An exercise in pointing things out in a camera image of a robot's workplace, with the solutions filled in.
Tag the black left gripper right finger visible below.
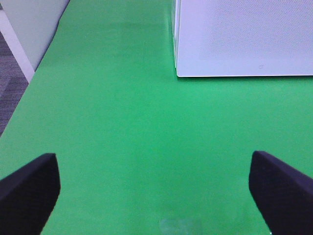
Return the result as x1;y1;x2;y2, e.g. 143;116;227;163
248;151;313;235

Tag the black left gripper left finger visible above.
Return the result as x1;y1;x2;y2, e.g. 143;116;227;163
0;153;60;235

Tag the green table mat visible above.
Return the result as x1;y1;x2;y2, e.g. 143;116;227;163
0;0;313;235

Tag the white partition panel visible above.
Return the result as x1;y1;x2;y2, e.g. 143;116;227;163
0;0;69;82

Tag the white microwave oven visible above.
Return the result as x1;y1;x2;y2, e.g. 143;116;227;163
172;0;313;77

